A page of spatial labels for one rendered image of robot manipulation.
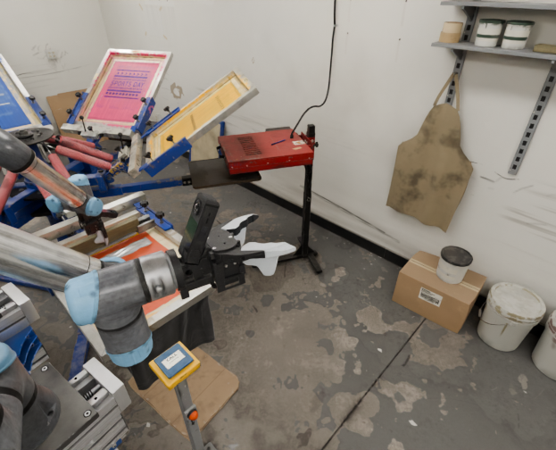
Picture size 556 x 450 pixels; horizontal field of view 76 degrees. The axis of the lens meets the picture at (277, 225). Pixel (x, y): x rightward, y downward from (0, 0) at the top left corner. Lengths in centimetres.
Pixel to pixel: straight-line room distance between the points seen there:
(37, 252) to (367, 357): 218
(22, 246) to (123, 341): 22
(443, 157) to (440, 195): 28
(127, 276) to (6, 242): 19
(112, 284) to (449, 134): 232
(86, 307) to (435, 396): 222
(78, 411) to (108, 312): 44
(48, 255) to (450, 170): 239
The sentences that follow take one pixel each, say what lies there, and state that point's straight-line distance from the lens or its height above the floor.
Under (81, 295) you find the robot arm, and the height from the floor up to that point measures 169.
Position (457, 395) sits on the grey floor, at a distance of 260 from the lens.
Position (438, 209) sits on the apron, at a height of 69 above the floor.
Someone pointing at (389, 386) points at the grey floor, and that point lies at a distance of 249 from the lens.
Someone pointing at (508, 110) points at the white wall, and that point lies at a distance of 253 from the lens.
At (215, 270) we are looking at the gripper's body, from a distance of 61.
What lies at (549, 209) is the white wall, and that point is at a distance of 266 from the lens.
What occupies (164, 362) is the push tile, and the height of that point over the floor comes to 97.
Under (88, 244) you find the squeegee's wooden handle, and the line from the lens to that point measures 187.
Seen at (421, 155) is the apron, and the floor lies 103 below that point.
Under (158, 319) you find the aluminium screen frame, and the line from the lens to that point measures 147.
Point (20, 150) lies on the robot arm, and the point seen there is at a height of 162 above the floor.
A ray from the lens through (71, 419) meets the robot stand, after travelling 100.
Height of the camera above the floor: 206
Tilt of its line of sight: 35 degrees down
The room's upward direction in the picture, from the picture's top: straight up
